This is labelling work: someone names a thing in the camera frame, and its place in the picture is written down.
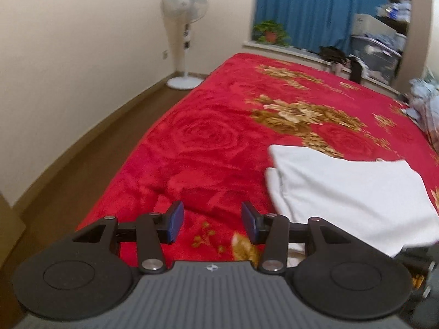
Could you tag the pile of pale clothes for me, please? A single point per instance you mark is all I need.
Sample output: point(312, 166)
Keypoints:
point(425, 102)

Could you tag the white standing fan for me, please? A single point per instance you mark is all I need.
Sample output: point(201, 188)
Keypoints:
point(185, 34)

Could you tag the green potted plant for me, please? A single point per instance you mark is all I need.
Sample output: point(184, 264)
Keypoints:
point(271, 33)

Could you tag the cluttered shelf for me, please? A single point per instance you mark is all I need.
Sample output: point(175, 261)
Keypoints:
point(394, 3)

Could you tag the blue curtain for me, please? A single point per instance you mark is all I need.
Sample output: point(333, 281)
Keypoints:
point(315, 10)

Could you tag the white small garment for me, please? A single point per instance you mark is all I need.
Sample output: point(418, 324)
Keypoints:
point(346, 192)

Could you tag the brown cardboard panel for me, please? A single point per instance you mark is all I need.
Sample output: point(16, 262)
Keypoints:
point(10, 222)

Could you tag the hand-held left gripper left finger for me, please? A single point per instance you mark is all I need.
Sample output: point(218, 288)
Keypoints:
point(176, 222)

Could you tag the grey plastic storage box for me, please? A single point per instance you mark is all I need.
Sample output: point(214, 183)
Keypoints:
point(375, 56)

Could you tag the black bag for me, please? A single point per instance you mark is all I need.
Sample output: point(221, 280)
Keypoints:
point(338, 56)

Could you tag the red floral blanket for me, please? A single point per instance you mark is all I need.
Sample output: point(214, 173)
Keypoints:
point(223, 137)

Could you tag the white cabinet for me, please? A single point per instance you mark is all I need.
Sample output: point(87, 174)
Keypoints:
point(372, 24)

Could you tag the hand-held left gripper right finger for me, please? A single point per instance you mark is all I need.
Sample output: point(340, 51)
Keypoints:
point(249, 221)

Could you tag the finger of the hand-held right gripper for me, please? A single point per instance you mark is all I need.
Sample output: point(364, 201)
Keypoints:
point(416, 258)

